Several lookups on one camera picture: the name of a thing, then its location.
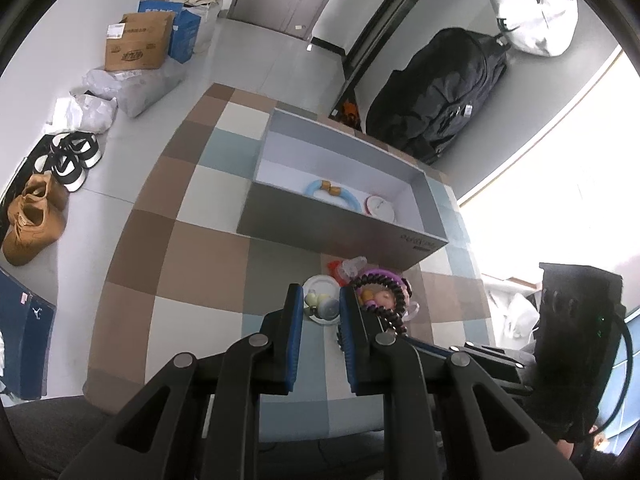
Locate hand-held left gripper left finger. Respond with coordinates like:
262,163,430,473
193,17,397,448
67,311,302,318
59,284,305,480

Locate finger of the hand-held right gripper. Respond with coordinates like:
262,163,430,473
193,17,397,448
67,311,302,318
492,369,536,398
450,342,537,368

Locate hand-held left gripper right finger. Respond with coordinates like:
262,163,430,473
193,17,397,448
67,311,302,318
339,285,583,480

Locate white round container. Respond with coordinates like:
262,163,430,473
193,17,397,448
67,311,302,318
302,274,343,324

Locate dark bead bracelet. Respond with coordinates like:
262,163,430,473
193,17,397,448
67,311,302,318
350,276,411,337

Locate purple bangle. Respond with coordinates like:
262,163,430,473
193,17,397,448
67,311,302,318
356,267,410,306

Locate red ring with clear cap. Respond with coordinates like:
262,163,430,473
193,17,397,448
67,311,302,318
327,256,366,283

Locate grey cardboard box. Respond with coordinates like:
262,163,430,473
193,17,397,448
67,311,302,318
236,108,449,272

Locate person's right hand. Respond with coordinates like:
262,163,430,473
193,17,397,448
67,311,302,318
556,435,608,463

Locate white bag by window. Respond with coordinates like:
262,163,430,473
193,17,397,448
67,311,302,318
486,280,542,350

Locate pink yellow trinket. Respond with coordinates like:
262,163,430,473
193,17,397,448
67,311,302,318
361,287,397,312

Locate checkered mat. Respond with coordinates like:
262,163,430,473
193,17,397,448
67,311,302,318
82,82,493,443

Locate white round case red rim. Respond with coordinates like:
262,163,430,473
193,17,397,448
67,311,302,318
364,194,396,224

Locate blue bangle with wooden beads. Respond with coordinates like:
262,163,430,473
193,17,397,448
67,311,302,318
305,179,362,215

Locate black backpack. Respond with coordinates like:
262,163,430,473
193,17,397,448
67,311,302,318
366,27,511,165

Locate brown suede shoe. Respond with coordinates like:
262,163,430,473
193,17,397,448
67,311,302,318
2,195,68,267
22,172,70,212

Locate black white sandals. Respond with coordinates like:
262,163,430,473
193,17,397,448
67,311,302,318
34,152,89,194

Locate black white sneaker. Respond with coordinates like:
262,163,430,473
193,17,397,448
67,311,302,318
50,132,104,169

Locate large white plastic bag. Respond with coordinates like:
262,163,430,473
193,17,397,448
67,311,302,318
82,57,189,119

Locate crumpled white plastic bag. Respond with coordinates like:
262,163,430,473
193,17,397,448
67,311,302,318
49,92,119,135

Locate black metal stand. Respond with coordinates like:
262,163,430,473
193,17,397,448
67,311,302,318
327,0,453,117

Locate blue cardboard box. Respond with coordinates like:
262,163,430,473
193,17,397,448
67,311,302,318
138,0,202,64

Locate white duffel bag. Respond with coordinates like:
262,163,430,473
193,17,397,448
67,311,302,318
480,0,579,57

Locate brown cardboard box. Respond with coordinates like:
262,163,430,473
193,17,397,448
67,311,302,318
104,12,175,72

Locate black cable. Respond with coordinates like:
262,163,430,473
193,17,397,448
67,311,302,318
590,305,633,436

